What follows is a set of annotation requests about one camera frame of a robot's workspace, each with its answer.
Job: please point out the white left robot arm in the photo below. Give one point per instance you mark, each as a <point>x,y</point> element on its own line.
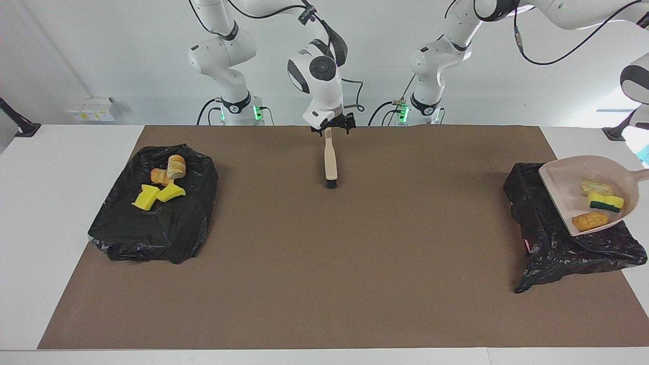
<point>441,56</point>

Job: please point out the black camera stand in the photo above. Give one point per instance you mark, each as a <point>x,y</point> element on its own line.
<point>28,130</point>
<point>616,133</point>

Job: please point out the pale bread piece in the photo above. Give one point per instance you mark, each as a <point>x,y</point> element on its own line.
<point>597,186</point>

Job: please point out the black bag over pink bin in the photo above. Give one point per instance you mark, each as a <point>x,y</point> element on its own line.
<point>547,253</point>

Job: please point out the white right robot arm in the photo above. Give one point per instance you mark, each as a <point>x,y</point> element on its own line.
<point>324,96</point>

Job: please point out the large brown table mat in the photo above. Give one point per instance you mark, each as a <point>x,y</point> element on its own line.
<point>304,304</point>

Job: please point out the beige plastic dustpan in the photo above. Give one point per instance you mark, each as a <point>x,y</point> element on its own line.
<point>568,182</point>

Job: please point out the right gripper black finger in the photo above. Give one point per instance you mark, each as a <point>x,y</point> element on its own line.
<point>318,131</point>
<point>349,124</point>

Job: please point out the white wall outlet box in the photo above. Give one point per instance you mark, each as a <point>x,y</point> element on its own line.
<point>94,109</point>

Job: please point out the yellow sponge with green layer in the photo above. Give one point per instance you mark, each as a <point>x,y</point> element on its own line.
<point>606,202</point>

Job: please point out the teal object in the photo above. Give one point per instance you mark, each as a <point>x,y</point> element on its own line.
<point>645,153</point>

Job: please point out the beige hand brush black bristles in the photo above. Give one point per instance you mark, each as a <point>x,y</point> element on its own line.
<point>330,162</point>

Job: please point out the yellow sponge piece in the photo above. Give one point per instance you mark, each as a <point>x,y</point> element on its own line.
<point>146,198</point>
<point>171,192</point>

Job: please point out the brown bread bun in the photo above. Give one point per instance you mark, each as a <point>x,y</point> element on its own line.
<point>590,220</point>

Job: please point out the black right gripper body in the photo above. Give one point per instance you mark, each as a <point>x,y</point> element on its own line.
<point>337,121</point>

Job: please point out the striped croissant piece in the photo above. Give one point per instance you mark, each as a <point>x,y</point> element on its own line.
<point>176,166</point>
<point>159,177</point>

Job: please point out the black bag covered bin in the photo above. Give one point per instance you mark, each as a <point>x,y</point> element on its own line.
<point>152,238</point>

